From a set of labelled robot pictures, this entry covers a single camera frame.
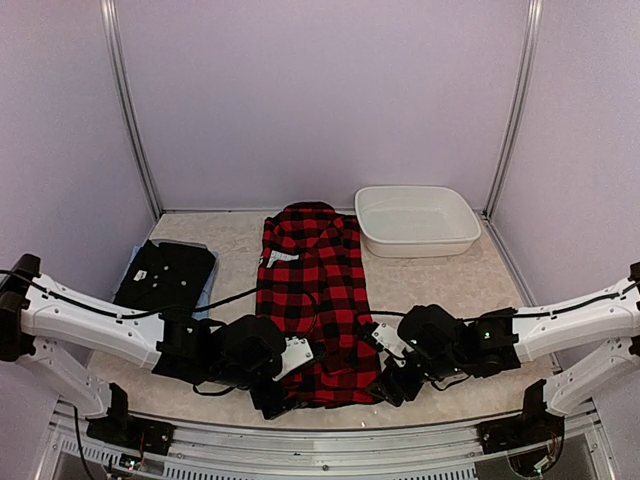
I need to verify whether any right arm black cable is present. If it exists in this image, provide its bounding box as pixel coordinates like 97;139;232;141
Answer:
357;279;640;394

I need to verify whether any front aluminium rail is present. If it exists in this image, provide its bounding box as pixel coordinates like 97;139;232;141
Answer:
44;409;616;480

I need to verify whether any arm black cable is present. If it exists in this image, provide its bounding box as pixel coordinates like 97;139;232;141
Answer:
357;279;640;394
0;269;321;399

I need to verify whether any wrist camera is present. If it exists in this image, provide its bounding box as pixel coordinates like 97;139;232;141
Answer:
358;322;406;360
273;337;327;381

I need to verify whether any aluminium frame post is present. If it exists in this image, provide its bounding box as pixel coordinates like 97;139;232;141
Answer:
483;0;544;223
99;0;164;221

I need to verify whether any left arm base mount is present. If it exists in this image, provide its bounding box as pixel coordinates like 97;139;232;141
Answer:
87;415;175;456

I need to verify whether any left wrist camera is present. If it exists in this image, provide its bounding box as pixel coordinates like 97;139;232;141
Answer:
273;337;327;381

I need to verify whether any red black plaid shirt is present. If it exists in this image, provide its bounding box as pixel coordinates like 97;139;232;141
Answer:
255;202;381;408

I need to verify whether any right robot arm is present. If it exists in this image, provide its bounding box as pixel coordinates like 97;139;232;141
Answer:
359;264;639;444

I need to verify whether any light blue folded shirt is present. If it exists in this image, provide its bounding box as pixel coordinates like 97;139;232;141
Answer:
128;243;221;321

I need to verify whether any black folded shirt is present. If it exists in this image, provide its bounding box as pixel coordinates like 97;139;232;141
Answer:
112;240;214;314

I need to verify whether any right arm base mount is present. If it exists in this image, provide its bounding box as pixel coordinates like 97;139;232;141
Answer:
477;412;565;454

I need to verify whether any left aluminium frame post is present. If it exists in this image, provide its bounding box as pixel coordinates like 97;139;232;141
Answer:
99;0;164;221

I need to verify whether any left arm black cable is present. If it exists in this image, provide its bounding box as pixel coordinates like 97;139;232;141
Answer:
0;269;321;399

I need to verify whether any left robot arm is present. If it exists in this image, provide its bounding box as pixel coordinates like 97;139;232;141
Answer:
1;254;316;445

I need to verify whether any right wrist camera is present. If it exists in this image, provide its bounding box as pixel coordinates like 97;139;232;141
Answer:
358;322;406;360

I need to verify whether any right aluminium frame post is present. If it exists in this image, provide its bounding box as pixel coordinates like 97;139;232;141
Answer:
483;0;544;223

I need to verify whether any white plastic tub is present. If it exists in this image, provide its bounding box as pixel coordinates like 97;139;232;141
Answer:
354;186;482;258

